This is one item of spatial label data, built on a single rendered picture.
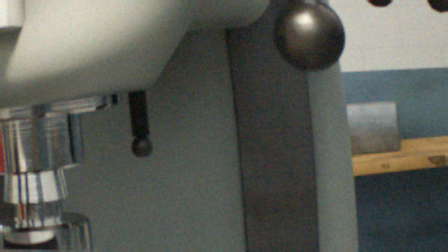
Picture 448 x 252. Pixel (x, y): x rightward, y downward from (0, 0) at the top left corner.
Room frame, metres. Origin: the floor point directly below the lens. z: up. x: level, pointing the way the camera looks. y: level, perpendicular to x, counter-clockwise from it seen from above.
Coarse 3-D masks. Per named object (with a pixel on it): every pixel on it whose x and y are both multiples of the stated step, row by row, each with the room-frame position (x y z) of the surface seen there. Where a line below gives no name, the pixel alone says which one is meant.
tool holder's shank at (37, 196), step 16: (16, 176) 0.47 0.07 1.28; (32, 176) 0.47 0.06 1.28; (48, 176) 0.47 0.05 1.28; (64, 176) 0.48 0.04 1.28; (16, 192) 0.47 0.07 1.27; (32, 192) 0.47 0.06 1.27; (48, 192) 0.47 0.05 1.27; (64, 192) 0.48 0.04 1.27; (16, 208) 0.48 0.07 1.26; (32, 208) 0.47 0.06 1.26; (48, 208) 0.47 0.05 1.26
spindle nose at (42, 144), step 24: (24, 120) 0.46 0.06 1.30; (48, 120) 0.46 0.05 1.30; (72, 120) 0.47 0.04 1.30; (0, 144) 0.46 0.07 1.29; (24, 144) 0.46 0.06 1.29; (48, 144) 0.46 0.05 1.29; (72, 144) 0.47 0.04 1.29; (0, 168) 0.46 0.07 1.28; (24, 168) 0.46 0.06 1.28; (48, 168) 0.46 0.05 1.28
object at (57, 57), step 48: (48, 0) 0.39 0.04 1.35; (96, 0) 0.39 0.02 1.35; (144, 0) 0.40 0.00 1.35; (192, 0) 0.43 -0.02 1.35; (0, 48) 0.39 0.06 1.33; (48, 48) 0.39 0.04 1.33; (96, 48) 0.40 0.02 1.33; (144, 48) 0.42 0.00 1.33; (0, 96) 0.40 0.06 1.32; (48, 96) 0.41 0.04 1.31; (96, 96) 0.43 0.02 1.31
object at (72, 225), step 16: (0, 224) 0.47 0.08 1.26; (16, 224) 0.47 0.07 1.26; (32, 224) 0.47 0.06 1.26; (48, 224) 0.47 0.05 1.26; (64, 224) 0.46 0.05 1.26; (80, 224) 0.47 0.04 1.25; (0, 240) 0.47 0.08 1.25; (16, 240) 0.46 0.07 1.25; (32, 240) 0.46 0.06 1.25; (48, 240) 0.46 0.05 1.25; (64, 240) 0.46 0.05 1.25; (80, 240) 0.47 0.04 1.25
